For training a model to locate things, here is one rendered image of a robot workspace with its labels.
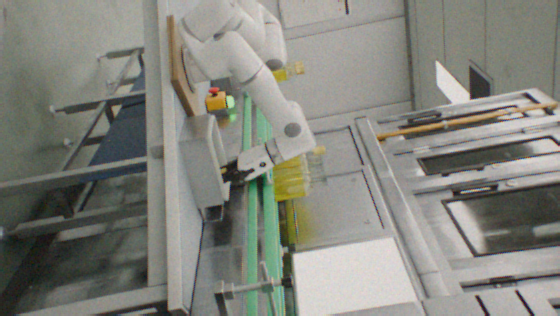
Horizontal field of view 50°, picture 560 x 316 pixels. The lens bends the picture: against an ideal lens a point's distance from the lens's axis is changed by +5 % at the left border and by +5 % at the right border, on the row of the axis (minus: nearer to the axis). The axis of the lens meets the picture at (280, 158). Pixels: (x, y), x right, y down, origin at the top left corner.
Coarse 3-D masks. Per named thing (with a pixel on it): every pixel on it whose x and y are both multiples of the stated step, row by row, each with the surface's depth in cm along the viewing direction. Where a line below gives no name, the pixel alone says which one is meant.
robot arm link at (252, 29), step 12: (240, 0) 175; (252, 0) 175; (252, 12) 172; (264, 12) 179; (252, 24) 168; (264, 24) 181; (276, 24) 182; (252, 36) 169; (264, 36) 173; (252, 48) 173
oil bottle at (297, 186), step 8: (296, 176) 193; (304, 176) 192; (280, 184) 190; (288, 184) 189; (296, 184) 189; (304, 184) 189; (312, 184) 191; (248, 192) 190; (280, 192) 190; (288, 192) 190; (296, 192) 190; (304, 192) 190; (280, 200) 192
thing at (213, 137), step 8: (208, 128) 164; (216, 128) 175; (208, 136) 159; (216, 136) 176; (208, 144) 160; (216, 144) 177; (216, 152) 178; (224, 152) 179; (216, 160) 162; (224, 160) 180; (216, 168) 163; (224, 184) 176; (224, 192) 166
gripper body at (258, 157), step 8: (264, 144) 166; (248, 152) 170; (256, 152) 167; (264, 152) 165; (240, 160) 168; (248, 160) 166; (256, 160) 164; (264, 160) 164; (240, 168) 165; (248, 168) 164; (256, 168) 164; (264, 168) 165; (248, 176) 165
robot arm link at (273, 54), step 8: (272, 24) 181; (272, 32) 180; (280, 32) 182; (272, 40) 178; (280, 40) 179; (264, 48) 177; (272, 48) 177; (280, 48) 178; (264, 56) 177; (272, 56) 176; (280, 56) 177; (272, 64) 178; (280, 64) 179
